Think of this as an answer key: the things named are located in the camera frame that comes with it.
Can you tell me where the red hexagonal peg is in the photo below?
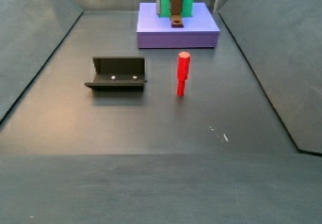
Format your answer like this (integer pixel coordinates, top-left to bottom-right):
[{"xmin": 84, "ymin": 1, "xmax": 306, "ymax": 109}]
[{"xmin": 178, "ymin": 52, "xmax": 191, "ymax": 97}]

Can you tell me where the purple base board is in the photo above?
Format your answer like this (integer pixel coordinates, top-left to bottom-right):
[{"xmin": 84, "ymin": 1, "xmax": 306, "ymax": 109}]
[{"xmin": 138, "ymin": 3, "xmax": 220, "ymax": 49}]

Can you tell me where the green left block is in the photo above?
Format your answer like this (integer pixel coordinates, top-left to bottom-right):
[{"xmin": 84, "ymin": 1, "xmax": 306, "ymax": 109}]
[{"xmin": 160, "ymin": 0, "xmax": 171, "ymax": 17}]

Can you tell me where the green block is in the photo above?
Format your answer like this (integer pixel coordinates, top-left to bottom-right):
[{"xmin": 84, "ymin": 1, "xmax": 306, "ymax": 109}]
[
  {"xmin": 182, "ymin": 0, "xmax": 194, "ymax": 17},
  {"xmin": 160, "ymin": 0, "xmax": 171, "ymax": 17}
]

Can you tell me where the green right block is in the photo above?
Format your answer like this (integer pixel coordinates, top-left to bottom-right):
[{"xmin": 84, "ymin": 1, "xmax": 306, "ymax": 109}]
[{"xmin": 182, "ymin": 0, "xmax": 194, "ymax": 17}]

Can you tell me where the brown L-shaped bracket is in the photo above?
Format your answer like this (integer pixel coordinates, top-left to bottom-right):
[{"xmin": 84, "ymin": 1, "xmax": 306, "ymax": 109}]
[{"xmin": 170, "ymin": 0, "xmax": 183, "ymax": 27}]

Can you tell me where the black angle bracket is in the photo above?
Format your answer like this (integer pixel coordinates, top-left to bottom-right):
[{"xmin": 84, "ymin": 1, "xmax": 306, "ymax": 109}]
[{"xmin": 84, "ymin": 56, "xmax": 146, "ymax": 89}]

